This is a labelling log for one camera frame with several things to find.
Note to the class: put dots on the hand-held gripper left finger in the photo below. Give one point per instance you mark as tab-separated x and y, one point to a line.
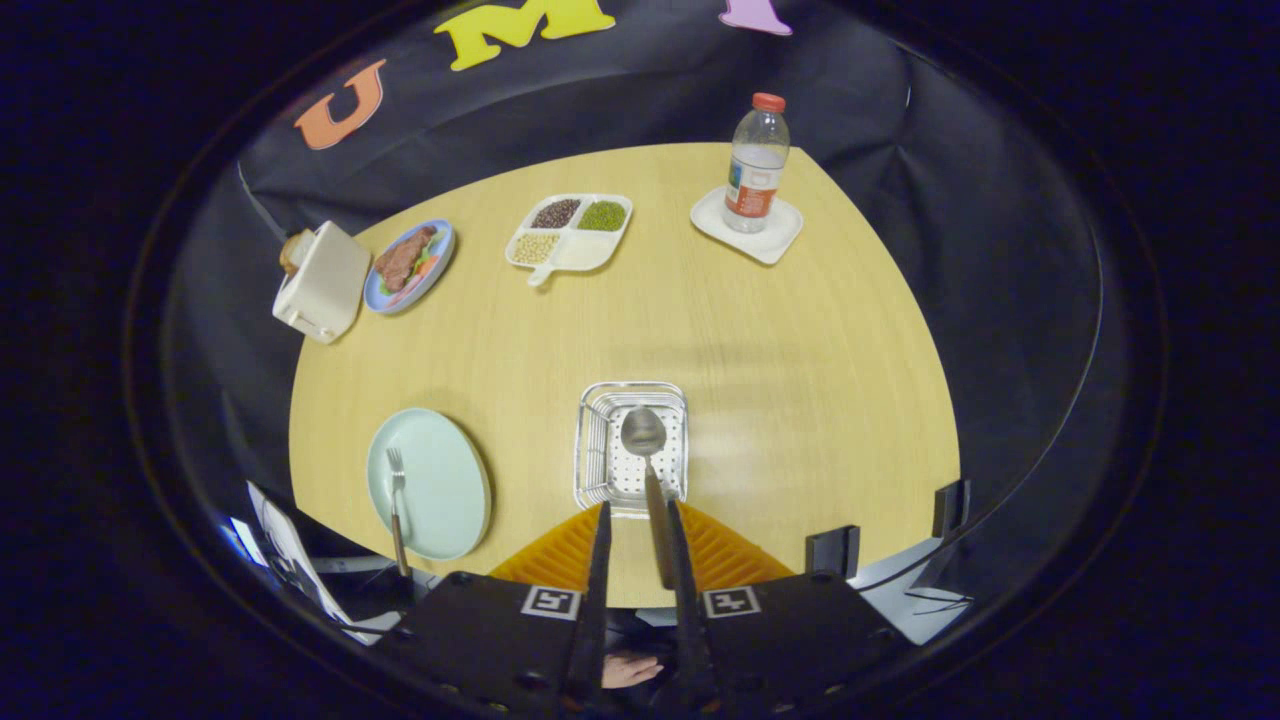
598	600

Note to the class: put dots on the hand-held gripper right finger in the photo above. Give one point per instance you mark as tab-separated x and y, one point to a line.
688	610

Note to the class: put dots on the black table clamp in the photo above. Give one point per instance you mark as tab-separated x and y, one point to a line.
950	508
832	552

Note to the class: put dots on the light green plate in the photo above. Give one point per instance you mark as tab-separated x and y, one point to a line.
440	490

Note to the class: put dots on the white paper sheets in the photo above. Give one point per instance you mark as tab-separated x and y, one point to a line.
290	545

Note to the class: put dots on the white divided dish with beans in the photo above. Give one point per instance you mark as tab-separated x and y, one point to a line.
590	250

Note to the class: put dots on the blue plate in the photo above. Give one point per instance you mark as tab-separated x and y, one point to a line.
425	285

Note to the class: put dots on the white square coaster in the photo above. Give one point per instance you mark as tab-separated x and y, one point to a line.
775	240

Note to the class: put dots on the cooked steak with vegetables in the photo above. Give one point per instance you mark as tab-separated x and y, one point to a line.
402	262

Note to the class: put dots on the white toaster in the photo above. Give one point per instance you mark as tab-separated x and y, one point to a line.
325	285

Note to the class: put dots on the clear plastic bottle red cap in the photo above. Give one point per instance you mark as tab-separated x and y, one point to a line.
755	160

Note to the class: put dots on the toasted bread slice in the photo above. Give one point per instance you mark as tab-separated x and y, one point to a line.
295	250

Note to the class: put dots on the black backdrop cloth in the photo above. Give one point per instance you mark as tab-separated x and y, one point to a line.
900	120

